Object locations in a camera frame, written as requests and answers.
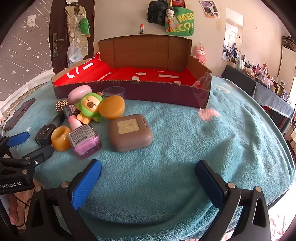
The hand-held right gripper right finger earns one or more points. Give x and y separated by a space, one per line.
208 185

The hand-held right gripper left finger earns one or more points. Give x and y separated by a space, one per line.
85 185

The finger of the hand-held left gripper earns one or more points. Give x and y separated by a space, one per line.
42 151
19 138

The black microphone body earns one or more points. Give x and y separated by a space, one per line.
45 135

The pink perfume bottle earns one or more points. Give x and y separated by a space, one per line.
85 143

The dark glitter bottle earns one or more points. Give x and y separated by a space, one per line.
70 111

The green capybara figurine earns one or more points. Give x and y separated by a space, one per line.
89 104

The brown square case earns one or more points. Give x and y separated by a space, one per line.
134 139

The pink egg-shaped device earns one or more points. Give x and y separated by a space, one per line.
77 92

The orange round lid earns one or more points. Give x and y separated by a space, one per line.
112 107

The brown cardboard box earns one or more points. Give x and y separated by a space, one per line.
143 53

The person's left hand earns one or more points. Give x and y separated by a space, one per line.
16 206

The black smartphone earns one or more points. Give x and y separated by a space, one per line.
20 113

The white plastic bag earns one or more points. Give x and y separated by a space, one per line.
74 54

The table with dark cloth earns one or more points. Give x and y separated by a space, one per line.
242 82

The clear hanging organizer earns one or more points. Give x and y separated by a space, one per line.
74 30

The dark brown door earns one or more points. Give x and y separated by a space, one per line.
59 23

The clutter of bottles and cosmetics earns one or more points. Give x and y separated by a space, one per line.
259 71

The red printed box liner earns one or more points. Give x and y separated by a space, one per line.
148 74

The green plush toy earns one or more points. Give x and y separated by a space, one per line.
84 26

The pink plush toy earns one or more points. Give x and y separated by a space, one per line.
200 54

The orange-capped tube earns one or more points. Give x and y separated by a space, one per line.
141 29

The green tote bag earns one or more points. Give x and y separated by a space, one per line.
182 23

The small panda plush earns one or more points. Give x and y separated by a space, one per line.
170 13

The black bag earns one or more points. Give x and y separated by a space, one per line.
157 11

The wall mirror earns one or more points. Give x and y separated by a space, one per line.
232 34

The wall photos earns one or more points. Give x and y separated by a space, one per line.
210 9

